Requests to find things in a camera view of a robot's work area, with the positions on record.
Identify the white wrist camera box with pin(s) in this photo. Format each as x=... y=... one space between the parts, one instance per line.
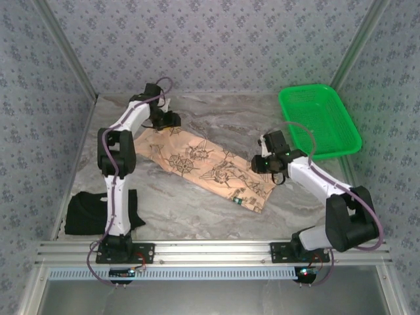
x=264 y=144
x=166 y=104

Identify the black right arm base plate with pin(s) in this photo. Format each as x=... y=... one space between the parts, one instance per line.
x=279 y=252

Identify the black folded cloth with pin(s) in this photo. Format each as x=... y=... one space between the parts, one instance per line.
x=85 y=213

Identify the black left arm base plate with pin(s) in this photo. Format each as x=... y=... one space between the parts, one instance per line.
x=144 y=252

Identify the peach printed t-shirt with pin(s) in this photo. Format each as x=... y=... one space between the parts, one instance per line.
x=197 y=160

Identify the aluminium mounting rail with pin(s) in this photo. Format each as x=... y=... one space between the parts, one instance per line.
x=210 y=252

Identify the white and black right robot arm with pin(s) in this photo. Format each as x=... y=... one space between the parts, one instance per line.
x=311 y=177

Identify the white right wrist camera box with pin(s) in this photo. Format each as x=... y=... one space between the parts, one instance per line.
x=264 y=144

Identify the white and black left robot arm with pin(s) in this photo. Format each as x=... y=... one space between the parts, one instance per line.
x=119 y=213

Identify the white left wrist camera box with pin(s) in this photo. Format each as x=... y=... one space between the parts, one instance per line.
x=166 y=104

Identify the aluminium frame post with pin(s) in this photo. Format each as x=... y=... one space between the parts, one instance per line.
x=351 y=55
x=73 y=55

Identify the green plastic mesh basket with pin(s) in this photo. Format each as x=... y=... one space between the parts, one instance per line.
x=318 y=121

